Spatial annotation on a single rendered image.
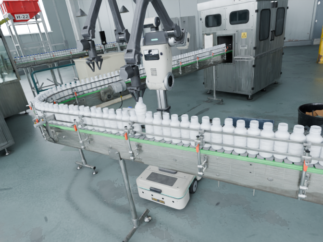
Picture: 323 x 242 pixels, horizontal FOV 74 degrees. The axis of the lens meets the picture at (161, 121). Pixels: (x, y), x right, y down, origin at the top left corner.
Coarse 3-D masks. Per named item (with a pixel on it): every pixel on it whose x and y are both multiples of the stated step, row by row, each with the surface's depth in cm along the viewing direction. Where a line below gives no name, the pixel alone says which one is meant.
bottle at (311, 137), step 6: (312, 126) 90; (318, 126) 89; (312, 132) 88; (318, 132) 87; (306, 138) 91; (312, 138) 88; (318, 138) 88; (312, 150) 90; (318, 150) 89; (312, 156) 91; (318, 156) 91; (312, 162) 92
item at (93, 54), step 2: (94, 48) 149; (88, 50) 147; (90, 50) 147; (92, 50) 147; (94, 50) 148; (96, 50) 150; (88, 52) 148; (90, 52) 147; (92, 52) 147; (94, 52) 148; (96, 52) 150; (90, 54) 148; (92, 54) 148; (94, 54) 148; (96, 54) 150; (90, 56) 149; (92, 56) 148; (94, 56) 149; (96, 56) 150; (98, 56) 151; (100, 56) 153; (86, 58) 148; (88, 58) 147; (90, 58) 146; (92, 58) 146; (94, 58) 149
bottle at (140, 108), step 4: (140, 100) 127; (136, 104) 129; (140, 104) 128; (144, 104) 129; (136, 108) 128; (140, 108) 127; (144, 108) 128; (136, 112) 129; (140, 112) 128; (144, 112) 129; (140, 116) 129; (144, 116) 130; (140, 120) 130; (144, 120) 131; (140, 124) 132
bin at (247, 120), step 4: (228, 116) 161; (236, 120) 159; (244, 120) 156; (248, 120) 154; (252, 120) 153; (256, 120) 152; (260, 120) 151; (264, 120) 149; (268, 120) 148; (272, 120) 147; (224, 124) 152; (248, 124) 156; (260, 124) 152; (260, 128) 153
